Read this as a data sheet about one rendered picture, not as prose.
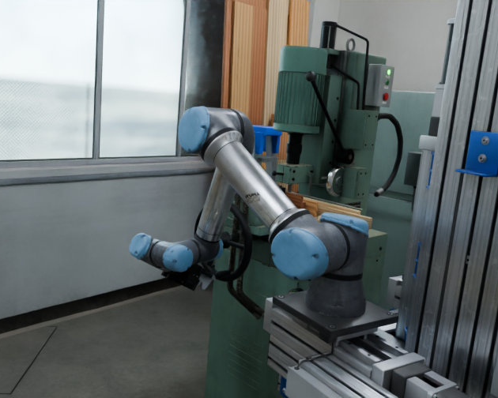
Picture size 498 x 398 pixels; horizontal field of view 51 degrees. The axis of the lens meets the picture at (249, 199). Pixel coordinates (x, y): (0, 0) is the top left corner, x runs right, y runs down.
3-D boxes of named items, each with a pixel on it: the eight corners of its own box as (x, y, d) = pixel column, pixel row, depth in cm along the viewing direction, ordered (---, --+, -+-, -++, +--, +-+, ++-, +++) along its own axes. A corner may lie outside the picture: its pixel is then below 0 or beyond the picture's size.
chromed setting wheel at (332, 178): (322, 197, 202) (326, 165, 200) (341, 195, 211) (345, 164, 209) (329, 198, 200) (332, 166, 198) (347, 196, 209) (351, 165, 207)
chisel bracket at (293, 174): (274, 185, 204) (277, 163, 202) (298, 183, 213) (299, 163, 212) (289, 189, 198) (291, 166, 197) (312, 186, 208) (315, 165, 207)
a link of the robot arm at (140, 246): (140, 258, 149) (122, 253, 155) (166, 271, 157) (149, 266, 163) (151, 233, 151) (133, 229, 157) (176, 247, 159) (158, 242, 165)
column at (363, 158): (292, 221, 229) (311, 50, 215) (324, 216, 244) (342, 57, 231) (334, 233, 213) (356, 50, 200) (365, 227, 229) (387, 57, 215)
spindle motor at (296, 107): (263, 129, 201) (270, 45, 195) (292, 130, 213) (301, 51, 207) (298, 134, 189) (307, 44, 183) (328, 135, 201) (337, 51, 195)
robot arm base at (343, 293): (378, 312, 129) (383, 273, 127) (332, 321, 120) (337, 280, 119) (336, 290, 141) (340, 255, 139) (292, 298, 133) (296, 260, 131)
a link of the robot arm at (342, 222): (373, 269, 129) (380, 216, 127) (344, 280, 120) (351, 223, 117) (332, 257, 137) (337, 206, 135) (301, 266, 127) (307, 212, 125)
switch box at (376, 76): (363, 105, 210) (368, 64, 207) (376, 106, 217) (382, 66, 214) (376, 106, 206) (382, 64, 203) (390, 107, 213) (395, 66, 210)
